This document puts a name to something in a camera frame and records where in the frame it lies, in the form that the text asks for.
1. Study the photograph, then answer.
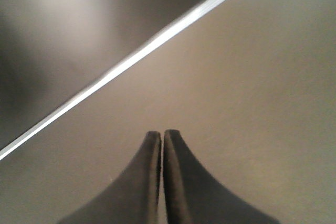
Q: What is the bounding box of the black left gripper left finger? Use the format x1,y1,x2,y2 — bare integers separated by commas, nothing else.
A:
60,131,161,223

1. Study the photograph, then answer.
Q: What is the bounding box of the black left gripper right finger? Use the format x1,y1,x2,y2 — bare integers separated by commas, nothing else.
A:
163,130,279,223

